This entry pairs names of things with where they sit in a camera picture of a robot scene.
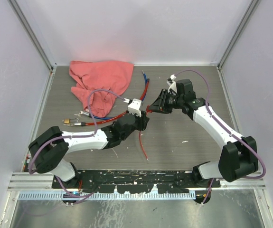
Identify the blue cable lock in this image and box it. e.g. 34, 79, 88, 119
79, 70, 149, 119

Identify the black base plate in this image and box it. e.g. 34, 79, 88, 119
63, 170, 210, 194

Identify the pink cloth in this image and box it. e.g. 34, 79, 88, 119
69, 60, 134, 117

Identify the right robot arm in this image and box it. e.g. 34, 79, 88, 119
147, 79, 259, 187

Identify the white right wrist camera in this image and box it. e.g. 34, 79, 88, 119
167, 74, 177, 93

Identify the red cable padlock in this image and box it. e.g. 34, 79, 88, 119
138, 106, 152, 163

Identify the brass padlock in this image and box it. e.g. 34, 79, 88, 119
62, 118, 79, 126

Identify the slotted cable duct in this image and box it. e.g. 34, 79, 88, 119
18, 190, 196, 200

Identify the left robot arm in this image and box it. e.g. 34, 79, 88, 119
28, 111, 150, 188

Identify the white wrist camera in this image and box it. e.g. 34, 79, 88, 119
167, 74, 177, 93
124, 98, 143, 117

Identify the red cable lock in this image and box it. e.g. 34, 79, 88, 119
74, 78, 151, 127

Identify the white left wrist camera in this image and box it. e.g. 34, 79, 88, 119
124, 98, 143, 117

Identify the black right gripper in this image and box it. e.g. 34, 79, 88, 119
148, 89, 183, 114

